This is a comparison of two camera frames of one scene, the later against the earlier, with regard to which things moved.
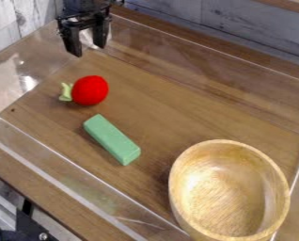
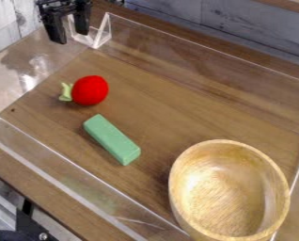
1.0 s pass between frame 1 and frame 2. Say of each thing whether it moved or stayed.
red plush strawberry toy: stayed
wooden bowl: stayed
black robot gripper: moved
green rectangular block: stayed
